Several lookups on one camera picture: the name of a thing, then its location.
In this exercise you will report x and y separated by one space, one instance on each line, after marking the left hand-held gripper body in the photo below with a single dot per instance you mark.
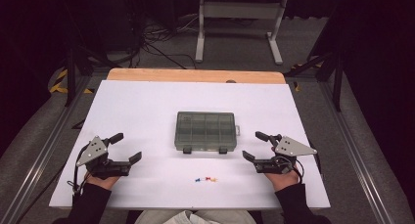
93 151

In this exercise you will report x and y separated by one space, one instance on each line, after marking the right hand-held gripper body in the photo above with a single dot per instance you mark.
292 148

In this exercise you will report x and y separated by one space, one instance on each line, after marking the smoky clear plastic compartment box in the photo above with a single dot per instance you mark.
205 131

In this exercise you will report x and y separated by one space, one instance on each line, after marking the person's left hand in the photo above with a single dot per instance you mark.
102 183

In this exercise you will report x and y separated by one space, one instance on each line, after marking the person's right hand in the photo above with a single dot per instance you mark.
282 181

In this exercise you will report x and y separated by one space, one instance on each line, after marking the yellow push pin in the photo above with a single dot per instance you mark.
213 179

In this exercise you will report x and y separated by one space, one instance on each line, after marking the blue push pin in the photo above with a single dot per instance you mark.
197 180

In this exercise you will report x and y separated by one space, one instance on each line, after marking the yellow black floor tape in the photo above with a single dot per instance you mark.
297 86
60 82

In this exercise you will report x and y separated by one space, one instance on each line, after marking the black tripod stand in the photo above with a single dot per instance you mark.
73 70
336 70

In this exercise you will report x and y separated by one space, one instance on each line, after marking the wooden table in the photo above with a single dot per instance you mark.
195 75

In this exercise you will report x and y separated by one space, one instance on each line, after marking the aluminium floor rail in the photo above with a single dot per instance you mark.
355 152
39 158

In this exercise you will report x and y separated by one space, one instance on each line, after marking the grey metal stand frame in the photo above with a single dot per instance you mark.
241 10

